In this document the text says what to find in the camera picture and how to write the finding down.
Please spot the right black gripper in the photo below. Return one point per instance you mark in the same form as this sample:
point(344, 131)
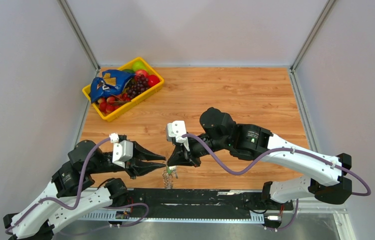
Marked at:
point(180, 157)

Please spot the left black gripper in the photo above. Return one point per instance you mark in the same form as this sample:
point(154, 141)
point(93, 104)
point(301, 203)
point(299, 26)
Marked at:
point(137, 166)

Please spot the large keyring with small rings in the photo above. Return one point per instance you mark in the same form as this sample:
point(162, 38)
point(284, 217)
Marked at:
point(168, 179)

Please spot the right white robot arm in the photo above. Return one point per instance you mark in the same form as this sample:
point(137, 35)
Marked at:
point(323, 177)

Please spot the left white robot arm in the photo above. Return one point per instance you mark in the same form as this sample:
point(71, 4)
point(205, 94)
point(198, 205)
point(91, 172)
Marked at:
point(65, 198)

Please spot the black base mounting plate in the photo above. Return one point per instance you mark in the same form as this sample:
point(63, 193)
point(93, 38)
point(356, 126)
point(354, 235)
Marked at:
point(197, 203)

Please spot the red cherries pile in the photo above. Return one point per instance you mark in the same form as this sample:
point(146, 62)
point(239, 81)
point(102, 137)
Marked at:
point(107, 105)

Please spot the purple grape bunch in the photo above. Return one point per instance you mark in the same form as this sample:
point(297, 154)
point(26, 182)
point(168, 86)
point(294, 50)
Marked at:
point(137, 86)

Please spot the red tomato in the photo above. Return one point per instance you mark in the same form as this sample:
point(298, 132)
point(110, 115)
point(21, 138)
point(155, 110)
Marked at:
point(153, 80)

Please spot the blue chip bag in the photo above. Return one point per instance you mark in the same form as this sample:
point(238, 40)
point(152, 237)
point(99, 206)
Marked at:
point(112, 82)

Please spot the red apple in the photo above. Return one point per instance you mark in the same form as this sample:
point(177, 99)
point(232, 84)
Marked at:
point(142, 73)

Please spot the green apple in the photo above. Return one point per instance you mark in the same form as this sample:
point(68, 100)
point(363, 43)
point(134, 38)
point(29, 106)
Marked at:
point(139, 65)

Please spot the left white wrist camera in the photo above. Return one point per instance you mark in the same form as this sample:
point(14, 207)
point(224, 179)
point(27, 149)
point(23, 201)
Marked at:
point(123, 150)

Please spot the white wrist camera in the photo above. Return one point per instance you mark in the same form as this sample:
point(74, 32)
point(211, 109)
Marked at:
point(174, 133)
point(123, 150)

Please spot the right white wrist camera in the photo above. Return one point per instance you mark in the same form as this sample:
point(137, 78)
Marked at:
point(174, 133)

